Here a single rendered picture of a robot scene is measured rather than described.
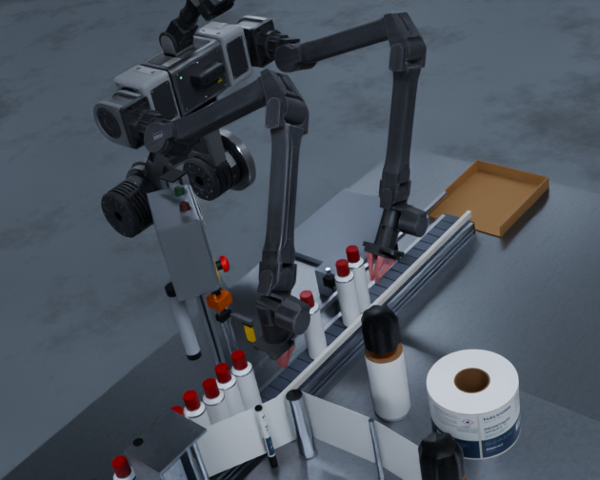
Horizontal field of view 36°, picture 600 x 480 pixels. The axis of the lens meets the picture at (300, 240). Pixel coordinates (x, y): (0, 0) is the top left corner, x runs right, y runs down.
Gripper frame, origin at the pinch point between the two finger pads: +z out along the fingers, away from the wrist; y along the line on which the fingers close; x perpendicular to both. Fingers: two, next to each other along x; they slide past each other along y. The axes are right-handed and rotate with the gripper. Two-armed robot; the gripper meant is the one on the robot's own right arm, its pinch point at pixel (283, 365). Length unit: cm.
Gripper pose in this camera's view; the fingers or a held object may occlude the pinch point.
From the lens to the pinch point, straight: 222.8
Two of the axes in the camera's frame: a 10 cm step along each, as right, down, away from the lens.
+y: 6.4, -5.3, 5.7
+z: 1.7, 8.1, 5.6
